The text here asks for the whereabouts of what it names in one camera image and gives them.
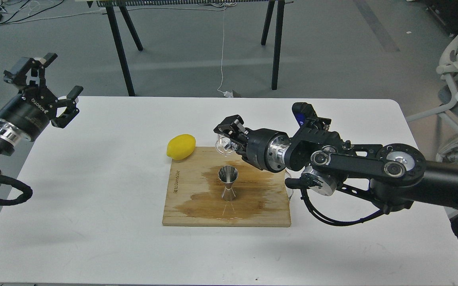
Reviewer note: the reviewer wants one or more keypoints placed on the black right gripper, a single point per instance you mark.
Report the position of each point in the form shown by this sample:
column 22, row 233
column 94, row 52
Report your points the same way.
column 262, row 148

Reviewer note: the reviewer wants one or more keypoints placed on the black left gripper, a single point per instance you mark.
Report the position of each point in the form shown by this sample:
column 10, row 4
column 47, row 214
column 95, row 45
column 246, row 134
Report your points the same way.
column 30, row 110

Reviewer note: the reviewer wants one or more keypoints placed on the small clear glass cup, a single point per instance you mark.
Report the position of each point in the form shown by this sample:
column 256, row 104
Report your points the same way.
column 225, row 146

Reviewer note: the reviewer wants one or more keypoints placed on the steel jigger measuring cup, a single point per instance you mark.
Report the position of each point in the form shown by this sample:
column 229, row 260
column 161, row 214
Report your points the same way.
column 228, row 175

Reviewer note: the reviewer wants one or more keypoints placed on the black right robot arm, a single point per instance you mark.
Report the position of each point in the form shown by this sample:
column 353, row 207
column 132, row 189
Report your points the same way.
column 391, row 177

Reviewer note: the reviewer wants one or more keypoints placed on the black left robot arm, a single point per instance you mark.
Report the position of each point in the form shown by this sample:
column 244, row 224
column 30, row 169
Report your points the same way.
column 13, row 191

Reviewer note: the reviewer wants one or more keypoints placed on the yellow lemon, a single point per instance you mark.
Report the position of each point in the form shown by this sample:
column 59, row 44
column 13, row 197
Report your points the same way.
column 181, row 146

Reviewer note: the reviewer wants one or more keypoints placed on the wooden cutting board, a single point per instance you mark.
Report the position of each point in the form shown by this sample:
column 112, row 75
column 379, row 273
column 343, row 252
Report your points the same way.
column 194, row 194

